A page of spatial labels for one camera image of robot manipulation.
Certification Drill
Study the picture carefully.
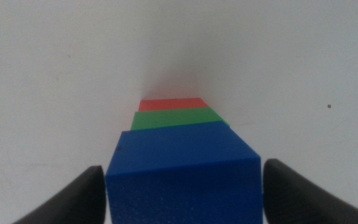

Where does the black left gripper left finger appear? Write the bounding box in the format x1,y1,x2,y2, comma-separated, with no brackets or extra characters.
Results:
12,165,107,224

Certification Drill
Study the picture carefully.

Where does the green cube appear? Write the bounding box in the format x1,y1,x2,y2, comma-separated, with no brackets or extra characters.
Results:
130,107,231,132

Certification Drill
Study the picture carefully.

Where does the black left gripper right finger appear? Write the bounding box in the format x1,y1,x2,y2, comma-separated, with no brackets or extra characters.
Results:
262,158,358,224

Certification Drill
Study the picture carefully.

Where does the red cube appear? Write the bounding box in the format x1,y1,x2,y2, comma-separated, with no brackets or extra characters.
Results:
137,97,210,113

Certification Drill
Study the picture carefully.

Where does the blue cube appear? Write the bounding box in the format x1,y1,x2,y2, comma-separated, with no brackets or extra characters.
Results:
104,121,264,224

